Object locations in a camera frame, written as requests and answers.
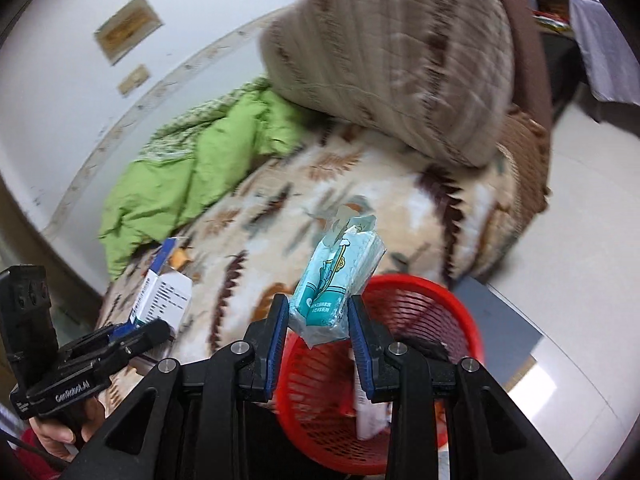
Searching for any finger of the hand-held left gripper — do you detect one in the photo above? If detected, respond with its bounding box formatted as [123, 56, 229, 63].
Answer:
[57, 324, 147, 361]
[97, 318, 172, 363]

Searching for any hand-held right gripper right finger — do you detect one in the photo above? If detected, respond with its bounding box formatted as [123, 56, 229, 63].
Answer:
[347, 295, 576, 480]

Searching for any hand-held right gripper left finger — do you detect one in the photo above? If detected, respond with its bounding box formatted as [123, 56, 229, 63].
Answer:
[80, 293, 291, 480]

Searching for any blue and white medicine box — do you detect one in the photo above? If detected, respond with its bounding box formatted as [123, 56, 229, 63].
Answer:
[129, 237, 194, 337]

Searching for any teal tissue pack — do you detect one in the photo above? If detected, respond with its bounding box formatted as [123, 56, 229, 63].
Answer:
[290, 205, 388, 349]

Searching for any red plastic basket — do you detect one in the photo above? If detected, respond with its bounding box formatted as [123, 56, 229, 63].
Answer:
[274, 274, 486, 476]

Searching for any person's left forearm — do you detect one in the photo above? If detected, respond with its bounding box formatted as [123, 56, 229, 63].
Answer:
[10, 430, 66, 480]

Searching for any person's left hand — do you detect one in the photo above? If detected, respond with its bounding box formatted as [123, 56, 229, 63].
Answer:
[29, 394, 107, 462]

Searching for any grey floor mat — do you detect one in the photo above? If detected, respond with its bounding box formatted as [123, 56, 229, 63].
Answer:
[450, 277, 544, 396]

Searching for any leaf print blanket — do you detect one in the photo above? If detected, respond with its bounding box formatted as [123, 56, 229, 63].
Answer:
[95, 120, 531, 411]

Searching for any green duvet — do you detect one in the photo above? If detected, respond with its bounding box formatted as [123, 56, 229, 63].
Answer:
[97, 76, 321, 281]

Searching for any brown knitted cloth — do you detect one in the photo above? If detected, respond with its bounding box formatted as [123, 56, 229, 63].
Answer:
[492, 107, 553, 226]

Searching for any beige patterned pillow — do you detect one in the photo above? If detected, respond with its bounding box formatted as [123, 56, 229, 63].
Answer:
[260, 0, 517, 169]

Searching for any brown headboard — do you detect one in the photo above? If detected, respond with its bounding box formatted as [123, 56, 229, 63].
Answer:
[479, 0, 554, 126]

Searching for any white hanging cloth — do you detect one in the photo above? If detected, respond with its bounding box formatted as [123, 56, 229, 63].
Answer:
[567, 0, 640, 123]

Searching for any black cable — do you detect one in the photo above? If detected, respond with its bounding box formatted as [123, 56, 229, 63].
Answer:
[0, 432, 68, 471]

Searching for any small wall plate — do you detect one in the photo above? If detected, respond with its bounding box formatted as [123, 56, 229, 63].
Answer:
[117, 64, 152, 97]

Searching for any yellowed wall sticker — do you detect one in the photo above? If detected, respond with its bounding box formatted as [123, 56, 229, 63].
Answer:
[94, 0, 164, 66]

